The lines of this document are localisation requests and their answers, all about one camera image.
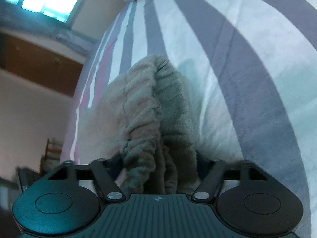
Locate small wooden chair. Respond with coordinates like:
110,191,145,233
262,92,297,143
39,139,62,176

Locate left grey-blue curtain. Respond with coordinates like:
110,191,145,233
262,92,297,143
1,1,97,56

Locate brown wooden door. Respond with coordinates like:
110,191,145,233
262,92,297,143
1,33,83,97

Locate striped bed sheet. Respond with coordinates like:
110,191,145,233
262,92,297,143
61,0,316,237

